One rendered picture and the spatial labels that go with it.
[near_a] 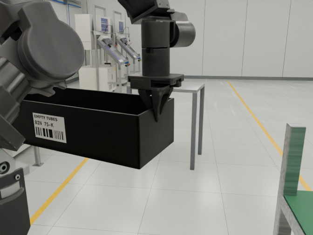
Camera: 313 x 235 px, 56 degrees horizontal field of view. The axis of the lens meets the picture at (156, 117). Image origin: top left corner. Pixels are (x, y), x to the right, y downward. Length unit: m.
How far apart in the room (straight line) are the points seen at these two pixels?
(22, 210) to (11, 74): 0.29
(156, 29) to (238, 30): 8.79
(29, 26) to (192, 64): 8.94
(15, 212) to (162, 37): 0.41
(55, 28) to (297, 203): 0.54
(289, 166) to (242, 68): 8.80
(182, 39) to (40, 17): 0.32
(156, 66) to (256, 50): 8.90
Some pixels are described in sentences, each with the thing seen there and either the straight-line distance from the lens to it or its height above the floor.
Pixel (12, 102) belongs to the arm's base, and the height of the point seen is 1.19.
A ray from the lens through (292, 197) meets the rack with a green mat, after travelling 0.68.
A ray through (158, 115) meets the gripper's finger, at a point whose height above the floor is 1.11.
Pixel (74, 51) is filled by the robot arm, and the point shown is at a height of 1.25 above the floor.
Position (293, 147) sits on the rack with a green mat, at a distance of 0.64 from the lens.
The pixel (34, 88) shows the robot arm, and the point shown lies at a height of 1.20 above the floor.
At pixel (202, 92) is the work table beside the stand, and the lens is 3.12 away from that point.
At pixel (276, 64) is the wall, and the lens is 9.60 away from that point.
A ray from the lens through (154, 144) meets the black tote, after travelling 0.63.
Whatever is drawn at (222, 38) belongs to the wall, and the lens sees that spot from 9.29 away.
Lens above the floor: 1.27
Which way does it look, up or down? 15 degrees down
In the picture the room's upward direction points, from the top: straight up
